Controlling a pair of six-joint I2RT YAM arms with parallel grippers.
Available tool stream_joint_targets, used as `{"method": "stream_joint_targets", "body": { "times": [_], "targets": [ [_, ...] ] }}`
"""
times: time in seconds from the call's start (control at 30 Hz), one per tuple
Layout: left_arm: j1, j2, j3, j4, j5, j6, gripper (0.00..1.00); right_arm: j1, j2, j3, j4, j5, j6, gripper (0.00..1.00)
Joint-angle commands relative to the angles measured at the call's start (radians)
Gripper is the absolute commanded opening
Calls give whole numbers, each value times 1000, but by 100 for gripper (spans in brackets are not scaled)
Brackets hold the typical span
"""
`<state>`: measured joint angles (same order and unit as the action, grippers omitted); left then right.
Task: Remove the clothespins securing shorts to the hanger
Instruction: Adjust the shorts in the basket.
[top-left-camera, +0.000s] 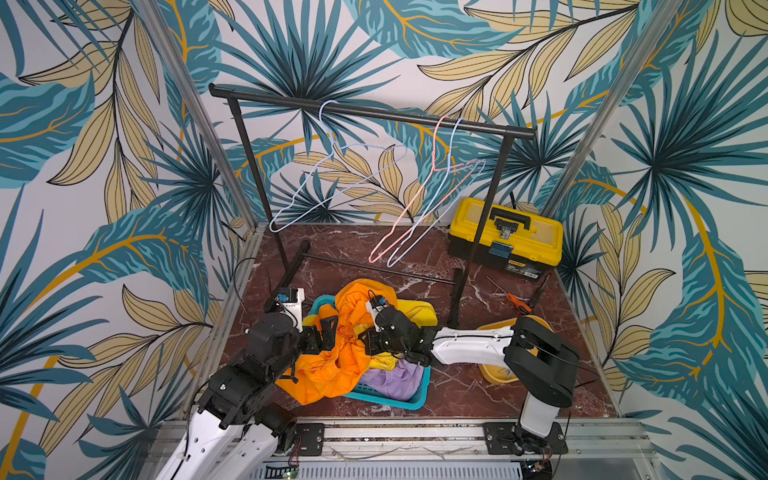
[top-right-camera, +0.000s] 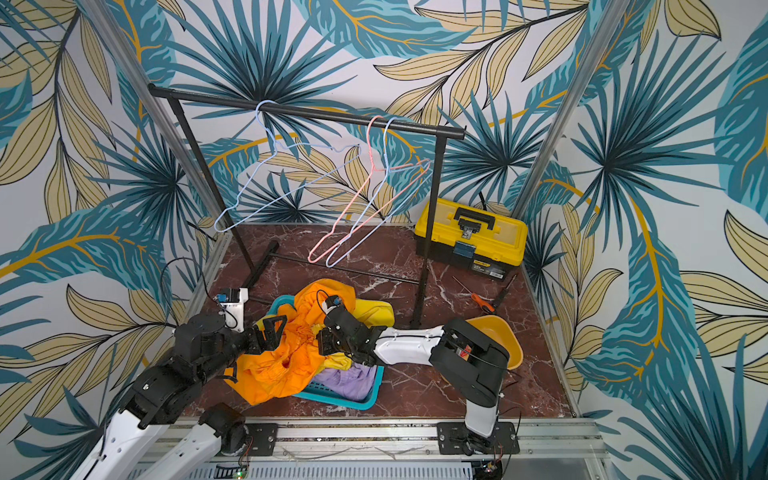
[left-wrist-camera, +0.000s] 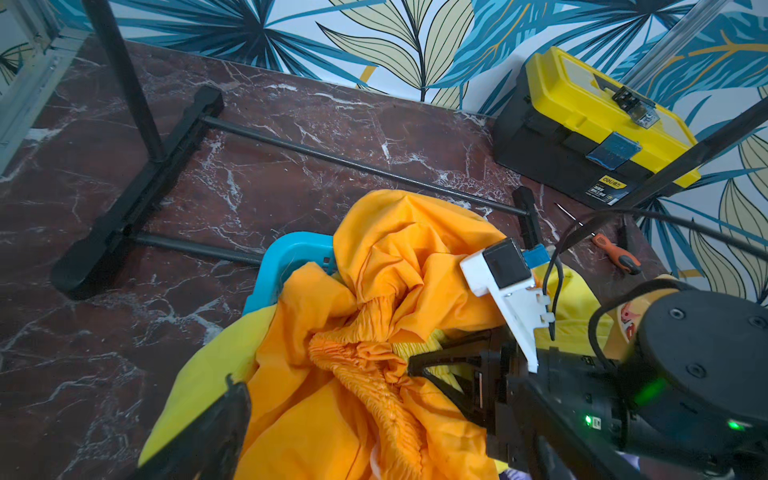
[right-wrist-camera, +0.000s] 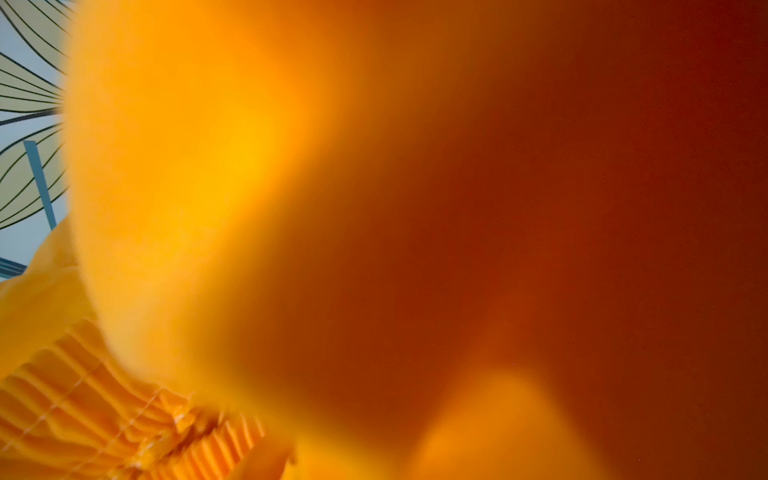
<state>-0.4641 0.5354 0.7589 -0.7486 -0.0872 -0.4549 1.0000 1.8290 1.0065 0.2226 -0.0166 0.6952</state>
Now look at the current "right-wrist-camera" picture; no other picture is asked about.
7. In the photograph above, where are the orange shorts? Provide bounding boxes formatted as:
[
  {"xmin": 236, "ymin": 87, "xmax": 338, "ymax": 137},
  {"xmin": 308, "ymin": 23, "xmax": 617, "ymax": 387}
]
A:
[{"xmin": 1, "ymin": 1, "xmax": 767, "ymax": 479}]

